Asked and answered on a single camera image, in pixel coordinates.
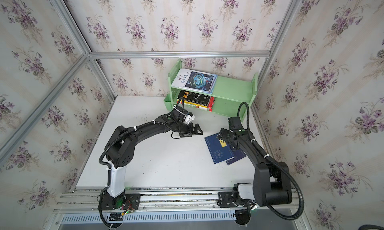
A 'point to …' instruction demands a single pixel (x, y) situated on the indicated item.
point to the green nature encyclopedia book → (195, 105)
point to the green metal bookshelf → (233, 95)
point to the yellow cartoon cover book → (190, 103)
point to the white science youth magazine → (195, 81)
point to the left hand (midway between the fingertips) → (198, 132)
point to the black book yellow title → (197, 98)
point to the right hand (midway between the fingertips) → (225, 139)
